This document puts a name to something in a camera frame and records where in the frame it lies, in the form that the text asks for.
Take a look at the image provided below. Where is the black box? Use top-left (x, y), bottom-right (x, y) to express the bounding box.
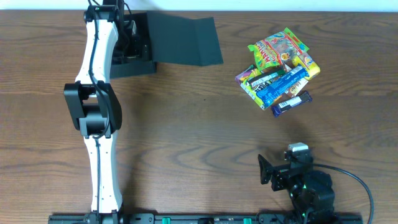
top-left (110, 11), bottom-right (223, 78)

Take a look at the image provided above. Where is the blue cookie roll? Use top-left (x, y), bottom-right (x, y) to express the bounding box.
top-left (257, 65), bottom-right (309, 108)

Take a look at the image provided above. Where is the green pretzel snack box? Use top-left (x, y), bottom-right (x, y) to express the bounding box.
top-left (235, 65), bottom-right (285, 110)

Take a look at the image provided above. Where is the green gummy worms bag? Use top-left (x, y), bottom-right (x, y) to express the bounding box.
top-left (248, 27), bottom-right (309, 70)

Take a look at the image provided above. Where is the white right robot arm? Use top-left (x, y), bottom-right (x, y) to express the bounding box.
top-left (257, 149), bottom-right (335, 223)

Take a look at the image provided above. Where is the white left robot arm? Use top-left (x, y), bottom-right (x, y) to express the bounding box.
top-left (63, 1), bottom-right (155, 223)

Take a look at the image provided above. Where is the dark blue chocolate bar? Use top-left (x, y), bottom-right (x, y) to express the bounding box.
top-left (271, 91), bottom-right (312, 118)

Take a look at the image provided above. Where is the brown chocolate sticks box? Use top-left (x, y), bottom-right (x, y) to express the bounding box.
top-left (280, 65), bottom-right (308, 98)

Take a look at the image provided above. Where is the green black candy bar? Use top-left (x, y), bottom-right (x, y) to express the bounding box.
top-left (246, 69), bottom-right (285, 88)

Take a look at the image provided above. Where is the black mounting rail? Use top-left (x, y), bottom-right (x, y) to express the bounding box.
top-left (48, 212), bottom-right (364, 224)

